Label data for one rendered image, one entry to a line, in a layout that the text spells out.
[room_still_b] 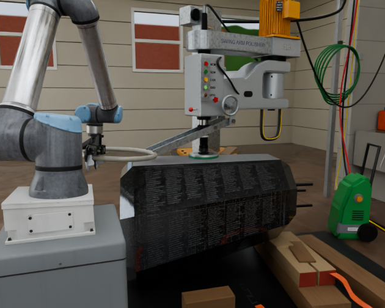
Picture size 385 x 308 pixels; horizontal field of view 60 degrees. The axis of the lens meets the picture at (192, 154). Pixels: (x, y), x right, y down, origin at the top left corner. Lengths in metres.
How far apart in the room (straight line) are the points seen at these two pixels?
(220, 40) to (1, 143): 1.61
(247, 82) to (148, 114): 5.97
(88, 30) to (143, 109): 6.84
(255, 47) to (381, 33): 2.84
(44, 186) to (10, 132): 0.21
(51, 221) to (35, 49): 0.64
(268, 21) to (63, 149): 2.05
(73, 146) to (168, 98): 7.34
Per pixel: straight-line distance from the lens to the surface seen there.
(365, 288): 2.50
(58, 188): 1.15
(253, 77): 2.58
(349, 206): 3.36
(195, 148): 3.17
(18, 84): 1.34
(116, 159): 1.93
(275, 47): 2.71
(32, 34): 1.45
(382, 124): 5.05
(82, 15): 1.51
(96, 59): 1.60
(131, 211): 2.04
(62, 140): 1.15
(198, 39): 2.34
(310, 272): 2.28
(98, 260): 1.12
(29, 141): 1.19
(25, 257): 1.12
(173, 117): 8.48
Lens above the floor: 1.29
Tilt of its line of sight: 10 degrees down
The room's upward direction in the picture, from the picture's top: straight up
